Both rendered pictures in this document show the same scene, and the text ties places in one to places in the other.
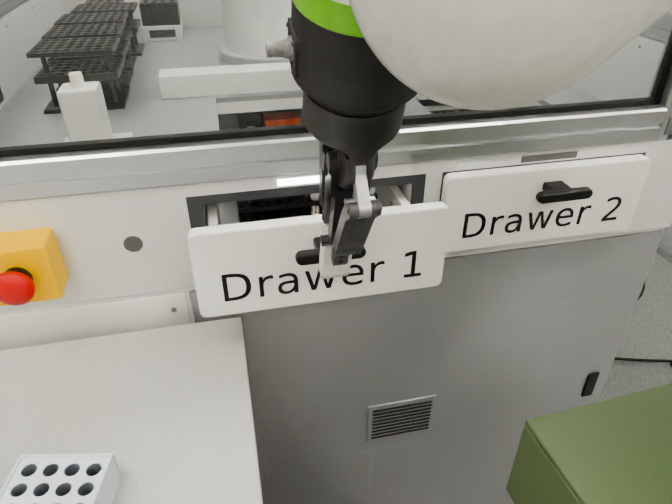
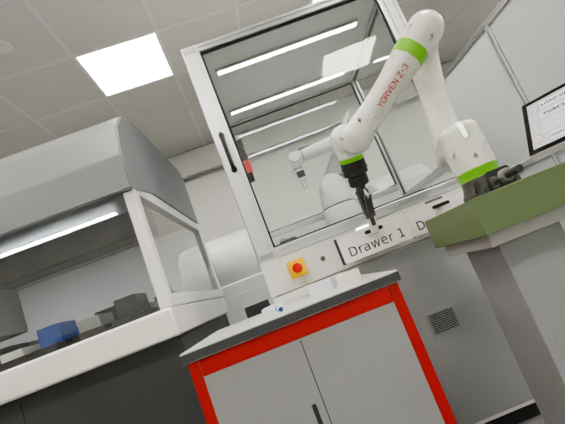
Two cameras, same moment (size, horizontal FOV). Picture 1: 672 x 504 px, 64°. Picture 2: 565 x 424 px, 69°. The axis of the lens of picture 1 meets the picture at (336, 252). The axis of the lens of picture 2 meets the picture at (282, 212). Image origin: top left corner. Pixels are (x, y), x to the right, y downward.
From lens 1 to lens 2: 1.24 m
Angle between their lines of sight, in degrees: 44
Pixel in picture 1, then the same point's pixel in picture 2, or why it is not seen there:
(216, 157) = (338, 226)
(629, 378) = not seen: outside the picture
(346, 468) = (433, 356)
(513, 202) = (429, 214)
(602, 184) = (456, 201)
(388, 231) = (388, 224)
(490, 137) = (411, 200)
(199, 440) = not seen: hidden behind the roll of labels
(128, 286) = (324, 273)
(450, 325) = (437, 268)
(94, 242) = (313, 260)
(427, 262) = (405, 230)
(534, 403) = not seen: hidden behind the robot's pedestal
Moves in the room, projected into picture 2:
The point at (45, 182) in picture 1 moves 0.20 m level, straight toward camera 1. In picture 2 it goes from (298, 245) to (315, 234)
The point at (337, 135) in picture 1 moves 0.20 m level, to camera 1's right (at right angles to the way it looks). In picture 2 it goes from (356, 183) to (408, 161)
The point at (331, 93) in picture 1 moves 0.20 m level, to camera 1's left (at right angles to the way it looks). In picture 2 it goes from (351, 174) to (301, 195)
